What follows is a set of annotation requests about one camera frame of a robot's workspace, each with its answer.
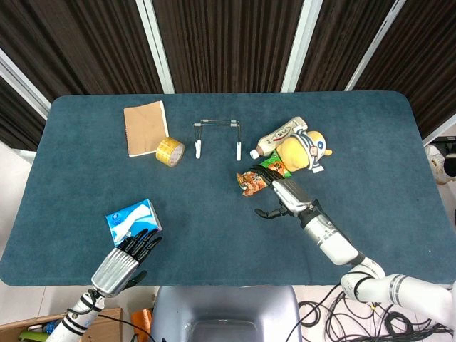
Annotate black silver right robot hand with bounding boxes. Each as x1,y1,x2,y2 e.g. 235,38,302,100
248,165,318,219

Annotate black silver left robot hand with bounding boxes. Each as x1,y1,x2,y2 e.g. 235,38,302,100
90,229,164,298

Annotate blue tissue pack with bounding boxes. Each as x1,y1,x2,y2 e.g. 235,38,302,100
105,198,165,247

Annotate cardboard box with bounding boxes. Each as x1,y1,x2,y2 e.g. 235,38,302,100
0,308,124,342

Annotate yellow plush toy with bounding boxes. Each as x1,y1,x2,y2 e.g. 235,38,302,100
276,130,334,175

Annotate green orange snack bag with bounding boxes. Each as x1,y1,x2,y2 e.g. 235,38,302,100
236,149,295,198

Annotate orange object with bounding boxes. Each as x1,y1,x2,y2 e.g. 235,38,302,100
130,309,155,336

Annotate beige drink bottle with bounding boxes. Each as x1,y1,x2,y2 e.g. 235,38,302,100
249,116,309,160

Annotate blue table cloth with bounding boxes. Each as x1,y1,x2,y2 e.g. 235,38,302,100
0,90,456,288

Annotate grey robot torso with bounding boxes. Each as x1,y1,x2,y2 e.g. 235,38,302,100
150,284,302,342

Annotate yellow packing tape roll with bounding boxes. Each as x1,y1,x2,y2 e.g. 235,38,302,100
155,137,186,167

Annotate brown paper notebook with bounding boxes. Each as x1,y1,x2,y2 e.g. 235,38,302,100
123,100,170,158

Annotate dark brown curtain panel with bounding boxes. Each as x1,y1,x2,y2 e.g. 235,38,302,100
151,0,309,95
295,0,398,93
0,0,165,108
0,76,48,152
354,0,456,140

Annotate metal wire stand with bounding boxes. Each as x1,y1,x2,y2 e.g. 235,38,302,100
192,119,244,162

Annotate black floor cables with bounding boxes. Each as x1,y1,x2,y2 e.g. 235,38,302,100
287,281,456,342

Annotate white frame post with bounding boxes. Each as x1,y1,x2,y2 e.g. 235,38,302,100
0,48,51,120
135,0,176,95
281,0,322,93
423,119,456,146
344,0,408,91

